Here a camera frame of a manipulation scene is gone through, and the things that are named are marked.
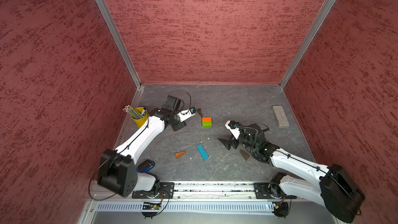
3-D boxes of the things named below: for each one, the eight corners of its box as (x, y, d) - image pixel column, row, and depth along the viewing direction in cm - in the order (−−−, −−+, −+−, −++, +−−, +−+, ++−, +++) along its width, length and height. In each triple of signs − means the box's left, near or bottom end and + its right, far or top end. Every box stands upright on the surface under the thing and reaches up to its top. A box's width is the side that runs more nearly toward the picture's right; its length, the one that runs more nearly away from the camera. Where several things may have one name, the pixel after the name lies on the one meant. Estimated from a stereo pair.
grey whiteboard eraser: (277, 128, 99) (280, 125, 96) (270, 108, 110) (272, 104, 107) (288, 128, 99) (291, 125, 96) (280, 108, 110) (282, 105, 107)
